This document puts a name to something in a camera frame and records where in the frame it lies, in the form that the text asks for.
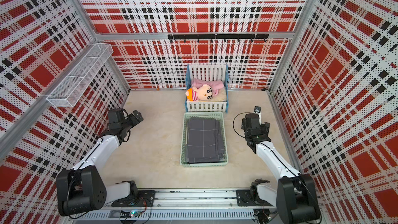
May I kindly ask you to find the dark grey checked pillowcase back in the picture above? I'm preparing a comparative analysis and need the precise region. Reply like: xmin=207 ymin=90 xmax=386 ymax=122
xmin=185 ymin=118 xmax=227 ymax=164

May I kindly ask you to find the mint green plastic basket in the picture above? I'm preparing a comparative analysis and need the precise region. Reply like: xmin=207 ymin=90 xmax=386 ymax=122
xmin=180 ymin=112 xmax=229 ymax=167

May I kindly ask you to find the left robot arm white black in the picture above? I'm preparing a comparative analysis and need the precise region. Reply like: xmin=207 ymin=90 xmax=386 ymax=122
xmin=56 ymin=108 xmax=144 ymax=219

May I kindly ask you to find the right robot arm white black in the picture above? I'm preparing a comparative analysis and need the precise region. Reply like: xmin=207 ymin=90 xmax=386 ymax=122
xmin=241 ymin=113 xmax=322 ymax=224

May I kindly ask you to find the pink plush doll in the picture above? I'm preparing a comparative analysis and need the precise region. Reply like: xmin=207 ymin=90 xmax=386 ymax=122
xmin=185 ymin=78 xmax=227 ymax=102

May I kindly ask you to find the white blue toy crib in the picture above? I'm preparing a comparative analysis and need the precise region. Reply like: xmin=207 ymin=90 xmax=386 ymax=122
xmin=185 ymin=64 xmax=229 ymax=113

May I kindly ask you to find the green circuit board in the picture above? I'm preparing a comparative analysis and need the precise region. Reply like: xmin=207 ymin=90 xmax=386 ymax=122
xmin=119 ymin=211 xmax=142 ymax=219

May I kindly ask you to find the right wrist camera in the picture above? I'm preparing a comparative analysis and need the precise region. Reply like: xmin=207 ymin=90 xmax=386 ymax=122
xmin=254 ymin=106 xmax=262 ymax=115

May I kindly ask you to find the white wire mesh shelf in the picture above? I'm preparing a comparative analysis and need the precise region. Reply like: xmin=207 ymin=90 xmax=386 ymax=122
xmin=47 ymin=43 xmax=113 ymax=107

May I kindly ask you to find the black hook rail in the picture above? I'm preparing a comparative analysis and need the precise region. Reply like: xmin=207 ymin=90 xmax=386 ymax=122
xmin=167 ymin=33 xmax=269 ymax=41

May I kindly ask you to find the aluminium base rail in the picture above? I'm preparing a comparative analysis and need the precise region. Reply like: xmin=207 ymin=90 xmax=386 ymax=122
xmin=61 ymin=188 xmax=284 ymax=224

